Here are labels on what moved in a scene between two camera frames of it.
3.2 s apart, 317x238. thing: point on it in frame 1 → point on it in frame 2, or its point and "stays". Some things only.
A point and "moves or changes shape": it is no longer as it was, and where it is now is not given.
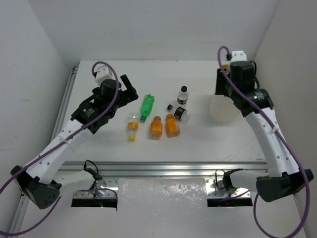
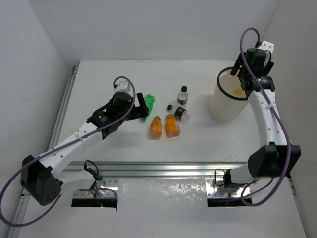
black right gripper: [220, 80] → [237, 67]
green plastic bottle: [147, 106] stays
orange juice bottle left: [156, 128] stays
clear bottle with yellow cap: [132, 126] moves or changes shape
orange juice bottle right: [172, 125] stays
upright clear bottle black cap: [183, 96] stays
